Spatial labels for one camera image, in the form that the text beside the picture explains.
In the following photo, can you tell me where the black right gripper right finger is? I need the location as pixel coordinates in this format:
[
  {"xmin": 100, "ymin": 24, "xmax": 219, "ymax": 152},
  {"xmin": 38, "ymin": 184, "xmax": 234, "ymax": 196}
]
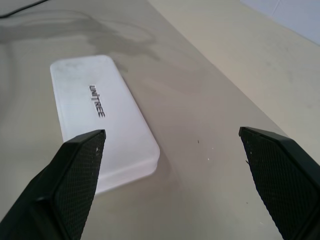
[{"xmin": 238, "ymin": 126, "xmax": 320, "ymax": 240}]

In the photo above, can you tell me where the black cable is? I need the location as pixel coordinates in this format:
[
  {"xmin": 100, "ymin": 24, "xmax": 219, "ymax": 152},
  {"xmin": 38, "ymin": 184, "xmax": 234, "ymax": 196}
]
[{"xmin": 0, "ymin": 0, "xmax": 48, "ymax": 19}]

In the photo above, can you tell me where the white Unitree pencil case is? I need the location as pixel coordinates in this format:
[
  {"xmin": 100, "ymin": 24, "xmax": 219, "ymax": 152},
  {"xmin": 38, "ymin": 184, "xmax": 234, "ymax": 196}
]
[{"xmin": 49, "ymin": 54, "xmax": 161, "ymax": 197}]

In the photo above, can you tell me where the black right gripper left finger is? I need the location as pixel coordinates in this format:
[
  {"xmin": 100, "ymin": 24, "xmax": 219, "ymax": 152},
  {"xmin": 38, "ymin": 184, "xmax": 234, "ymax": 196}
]
[{"xmin": 0, "ymin": 129, "xmax": 107, "ymax": 240}]

